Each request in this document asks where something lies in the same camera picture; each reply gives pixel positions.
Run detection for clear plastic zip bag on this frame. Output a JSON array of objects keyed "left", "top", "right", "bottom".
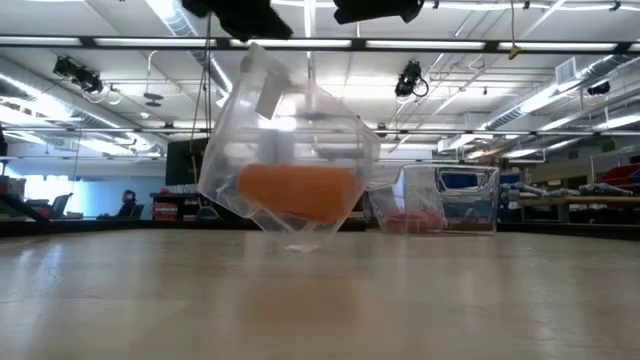
[{"left": 197, "top": 42, "right": 382, "bottom": 251}]

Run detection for clear plastic bin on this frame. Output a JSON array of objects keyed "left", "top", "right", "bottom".
[{"left": 367, "top": 163, "right": 501, "bottom": 236}]

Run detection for pink bandage roll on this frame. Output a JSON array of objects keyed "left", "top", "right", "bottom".
[{"left": 384, "top": 208, "right": 446, "bottom": 235}]

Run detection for black bar with light strips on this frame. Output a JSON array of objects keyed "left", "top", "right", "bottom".
[{"left": 0, "top": 34, "right": 640, "bottom": 55}]

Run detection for black monitor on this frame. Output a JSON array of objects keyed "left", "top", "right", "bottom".
[{"left": 165, "top": 137, "right": 211, "bottom": 187}]

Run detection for grey dome-shaped object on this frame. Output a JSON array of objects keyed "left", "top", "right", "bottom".
[{"left": 195, "top": 205, "right": 222, "bottom": 223}]

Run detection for red drawer box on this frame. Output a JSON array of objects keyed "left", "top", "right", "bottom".
[{"left": 151, "top": 201, "right": 179, "bottom": 222}]

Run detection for person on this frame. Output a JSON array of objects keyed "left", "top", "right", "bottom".
[{"left": 117, "top": 189, "right": 145, "bottom": 220}]

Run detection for wooden workbench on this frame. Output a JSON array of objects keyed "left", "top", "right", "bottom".
[{"left": 518, "top": 195, "right": 640, "bottom": 224}]

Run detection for black hanging cables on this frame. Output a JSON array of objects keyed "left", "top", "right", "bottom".
[{"left": 188, "top": 14, "right": 215, "bottom": 211}]

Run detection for black ceiling-mounted camera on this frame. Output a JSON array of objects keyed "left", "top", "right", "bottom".
[
  {"left": 393, "top": 59, "right": 430, "bottom": 99},
  {"left": 586, "top": 79, "right": 612, "bottom": 97},
  {"left": 52, "top": 55, "right": 105, "bottom": 96}
]

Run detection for yellow hanging cable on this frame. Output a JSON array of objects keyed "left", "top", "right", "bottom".
[{"left": 507, "top": 0, "right": 524, "bottom": 62}]

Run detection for black aluminium table frame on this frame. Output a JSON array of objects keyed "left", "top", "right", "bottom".
[{"left": 0, "top": 218, "right": 640, "bottom": 242}]

